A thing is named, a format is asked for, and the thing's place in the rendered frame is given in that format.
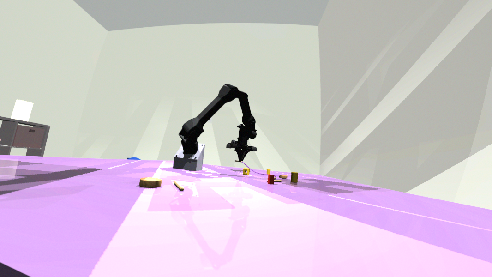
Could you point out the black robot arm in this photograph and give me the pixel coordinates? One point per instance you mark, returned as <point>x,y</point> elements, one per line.
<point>194,127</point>

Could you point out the olive yellow cylinder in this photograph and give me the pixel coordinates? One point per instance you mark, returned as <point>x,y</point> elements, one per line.
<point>294,177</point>

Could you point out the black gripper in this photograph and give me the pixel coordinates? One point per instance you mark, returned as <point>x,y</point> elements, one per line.
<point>242,144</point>

